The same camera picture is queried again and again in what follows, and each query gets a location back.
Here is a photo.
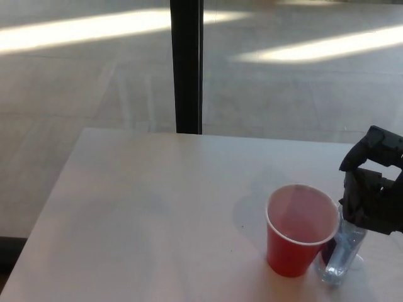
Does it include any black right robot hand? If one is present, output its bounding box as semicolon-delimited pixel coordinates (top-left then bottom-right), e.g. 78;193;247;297
338;125;403;235

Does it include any clear soap pump bottle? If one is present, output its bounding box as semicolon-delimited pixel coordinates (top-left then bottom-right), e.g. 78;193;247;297
317;204;368;286

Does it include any red plastic cup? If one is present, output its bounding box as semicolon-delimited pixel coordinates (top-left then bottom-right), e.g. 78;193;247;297
265;184;341;278

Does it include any black window frame post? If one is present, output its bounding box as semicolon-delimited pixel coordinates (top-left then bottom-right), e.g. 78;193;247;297
169;0;204;135

